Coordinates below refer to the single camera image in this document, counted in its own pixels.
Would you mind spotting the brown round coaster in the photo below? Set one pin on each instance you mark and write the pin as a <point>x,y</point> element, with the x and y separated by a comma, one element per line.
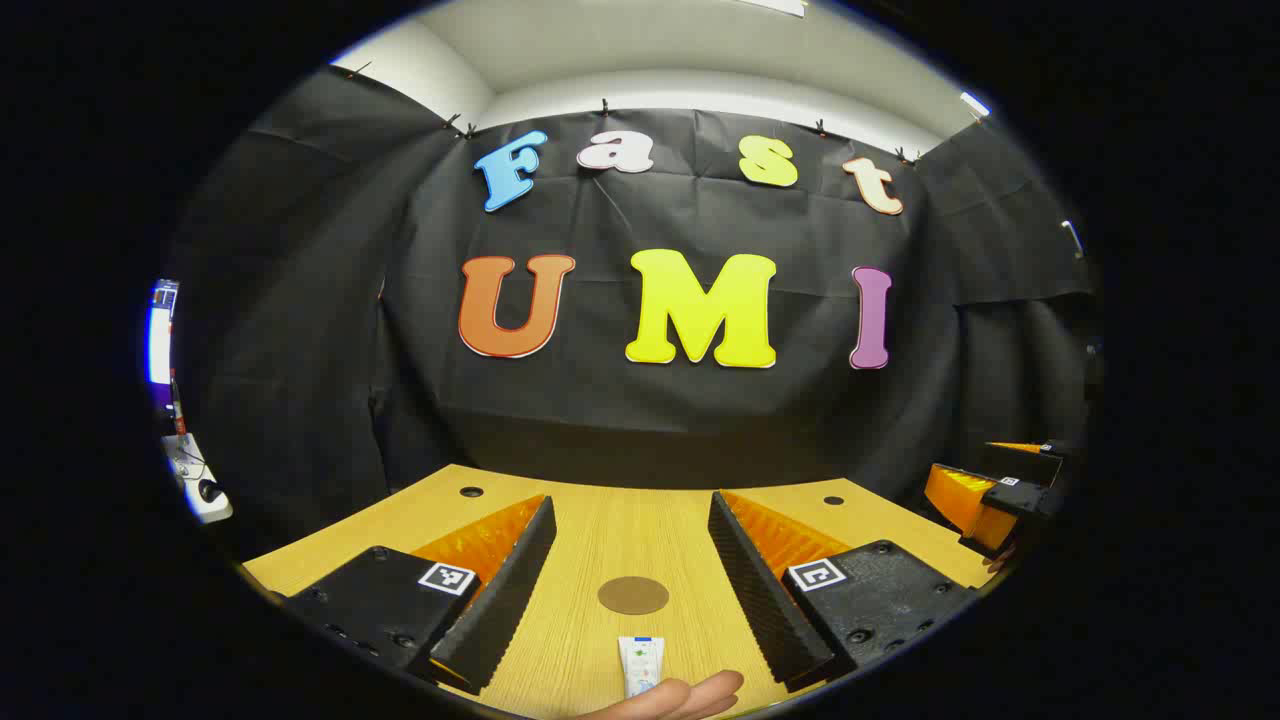
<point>633,595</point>

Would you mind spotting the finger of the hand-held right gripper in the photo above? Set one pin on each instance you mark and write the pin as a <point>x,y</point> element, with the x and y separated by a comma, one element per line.
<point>1025,462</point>
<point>970,500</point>

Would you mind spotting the wooden desktop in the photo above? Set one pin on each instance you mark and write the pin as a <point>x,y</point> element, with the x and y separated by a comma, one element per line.
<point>640,530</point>

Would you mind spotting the ceiling light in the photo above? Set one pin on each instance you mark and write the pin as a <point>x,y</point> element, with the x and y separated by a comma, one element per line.
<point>975,104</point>

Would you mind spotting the black backdrop cloth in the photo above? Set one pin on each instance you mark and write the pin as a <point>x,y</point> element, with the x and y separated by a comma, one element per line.
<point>600,400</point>

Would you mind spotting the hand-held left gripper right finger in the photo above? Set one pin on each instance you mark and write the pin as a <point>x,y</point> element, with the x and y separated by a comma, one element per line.
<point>765,600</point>

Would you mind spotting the computer monitor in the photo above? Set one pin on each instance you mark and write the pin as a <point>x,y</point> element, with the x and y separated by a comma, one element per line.
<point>160,340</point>

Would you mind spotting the white toothpaste tube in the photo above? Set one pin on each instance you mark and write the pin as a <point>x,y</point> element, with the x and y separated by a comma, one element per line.
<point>640,660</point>

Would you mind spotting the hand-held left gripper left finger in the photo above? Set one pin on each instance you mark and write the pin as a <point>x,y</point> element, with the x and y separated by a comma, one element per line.
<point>500,600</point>

